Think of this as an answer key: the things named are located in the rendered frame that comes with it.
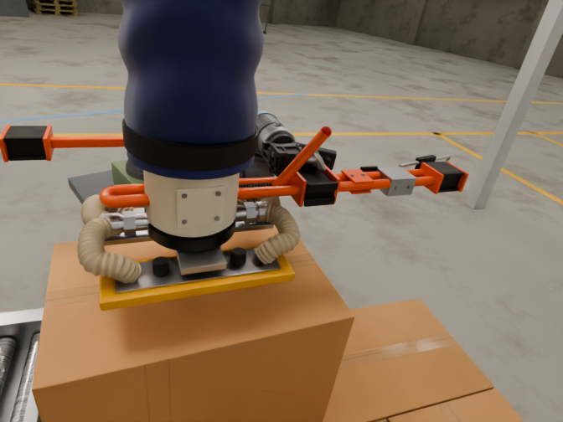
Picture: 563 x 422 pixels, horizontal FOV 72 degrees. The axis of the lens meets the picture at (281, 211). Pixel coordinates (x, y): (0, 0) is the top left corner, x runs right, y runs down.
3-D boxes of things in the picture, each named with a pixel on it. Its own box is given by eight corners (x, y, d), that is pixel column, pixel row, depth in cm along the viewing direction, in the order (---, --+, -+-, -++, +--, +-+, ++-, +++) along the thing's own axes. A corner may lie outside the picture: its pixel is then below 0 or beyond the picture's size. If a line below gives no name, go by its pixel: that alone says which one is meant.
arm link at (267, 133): (287, 155, 105) (292, 120, 100) (294, 162, 101) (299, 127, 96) (255, 156, 102) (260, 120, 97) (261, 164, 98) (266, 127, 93)
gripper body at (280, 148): (276, 183, 88) (260, 162, 98) (310, 182, 91) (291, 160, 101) (280, 152, 84) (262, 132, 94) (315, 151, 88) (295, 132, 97)
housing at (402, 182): (387, 198, 87) (393, 179, 85) (371, 183, 93) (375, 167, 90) (412, 195, 90) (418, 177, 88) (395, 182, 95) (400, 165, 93)
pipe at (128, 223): (97, 287, 62) (93, 259, 59) (100, 208, 81) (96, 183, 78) (293, 259, 74) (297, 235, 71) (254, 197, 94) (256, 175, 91)
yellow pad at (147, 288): (100, 312, 62) (95, 289, 59) (100, 272, 70) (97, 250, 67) (294, 280, 74) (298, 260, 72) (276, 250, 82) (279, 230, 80)
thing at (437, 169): (435, 194, 91) (441, 175, 89) (415, 180, 97) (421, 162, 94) (462, 192, 94) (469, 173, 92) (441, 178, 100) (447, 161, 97)
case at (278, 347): (69, 508, 81) (30, 390, 61) (78, 355, 112) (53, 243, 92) (322, 423, 103) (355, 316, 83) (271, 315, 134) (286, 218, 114)
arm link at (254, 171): (229, 182, 115) (234, 143, 109) (263, 178, 121) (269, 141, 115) (243, 198, 108) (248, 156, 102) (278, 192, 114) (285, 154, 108)
